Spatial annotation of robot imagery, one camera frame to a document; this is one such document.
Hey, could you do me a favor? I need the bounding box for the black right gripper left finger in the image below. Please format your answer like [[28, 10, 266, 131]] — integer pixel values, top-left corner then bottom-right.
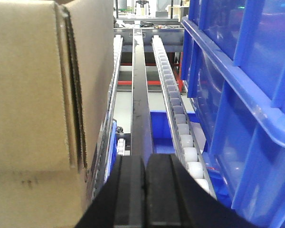
[[76, 155, 145, 228]]

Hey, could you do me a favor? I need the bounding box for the blue bin on lower shelf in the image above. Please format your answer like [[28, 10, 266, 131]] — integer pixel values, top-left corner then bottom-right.
[[104, 119, 117, 182]]

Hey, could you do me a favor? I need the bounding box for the red metal frame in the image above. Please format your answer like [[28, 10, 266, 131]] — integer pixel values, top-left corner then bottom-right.
[[117, 52, 184, 92]]

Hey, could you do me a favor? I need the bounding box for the dark metal divider rail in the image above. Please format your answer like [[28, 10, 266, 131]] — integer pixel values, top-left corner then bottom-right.
[[131, 28, 153, 165]]

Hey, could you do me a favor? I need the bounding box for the blue lower bin right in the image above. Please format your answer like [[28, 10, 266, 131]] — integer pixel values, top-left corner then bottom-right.
[[151, 110, 231, 208]]

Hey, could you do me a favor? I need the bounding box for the white roller track right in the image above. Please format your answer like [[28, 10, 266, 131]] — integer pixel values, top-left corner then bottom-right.
[[152, 35, 217, 199]]

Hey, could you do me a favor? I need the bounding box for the brown cardboard box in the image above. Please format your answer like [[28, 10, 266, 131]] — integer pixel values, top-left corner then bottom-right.
[[0, 0, 114, 228]]

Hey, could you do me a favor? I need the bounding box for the large blue crate right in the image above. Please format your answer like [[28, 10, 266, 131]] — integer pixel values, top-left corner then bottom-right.
[[181, 0, 285, 228]]

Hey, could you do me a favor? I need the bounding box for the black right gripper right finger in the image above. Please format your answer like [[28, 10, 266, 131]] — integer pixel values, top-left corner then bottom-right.
[[146, 154, 255, 228]]

